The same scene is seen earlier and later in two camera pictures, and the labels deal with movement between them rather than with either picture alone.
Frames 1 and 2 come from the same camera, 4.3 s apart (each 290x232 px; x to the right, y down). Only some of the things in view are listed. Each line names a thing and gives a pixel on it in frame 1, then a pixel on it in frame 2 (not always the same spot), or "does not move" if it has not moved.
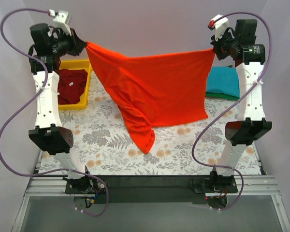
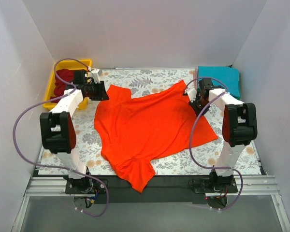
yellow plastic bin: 77,64 does not move
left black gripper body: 74,42 -> 99,90
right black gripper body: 221,50 -> 196,106
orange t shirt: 157,91 -> 135,132
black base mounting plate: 157,189 does not move
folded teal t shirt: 225,79 does not move
